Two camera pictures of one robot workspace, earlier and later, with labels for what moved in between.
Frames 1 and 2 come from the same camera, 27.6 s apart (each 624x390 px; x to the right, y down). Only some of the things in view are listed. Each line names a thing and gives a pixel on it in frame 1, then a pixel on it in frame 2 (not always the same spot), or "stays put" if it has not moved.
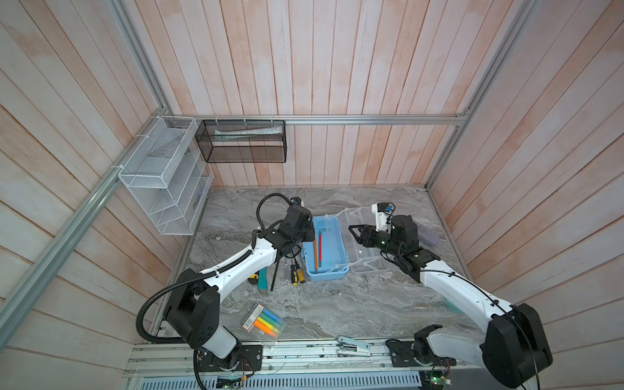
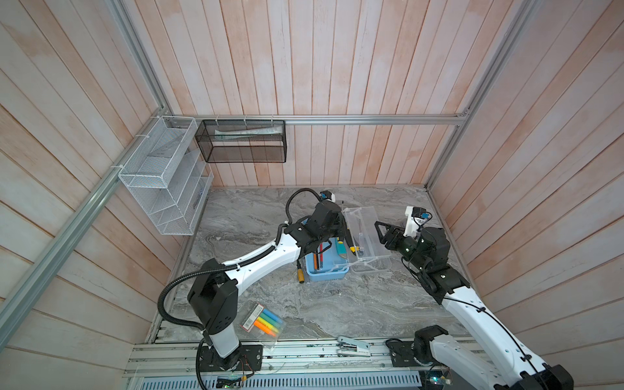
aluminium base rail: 283,360 stays put
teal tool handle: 263,281 → 342,249
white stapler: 351,348 stays put
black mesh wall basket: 243,140 stays put
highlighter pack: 262,322 stays put
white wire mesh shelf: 169,175 stays put
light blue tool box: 326,257 stays put
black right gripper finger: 365,231 → 392,231
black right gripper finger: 363,238 → 393,240
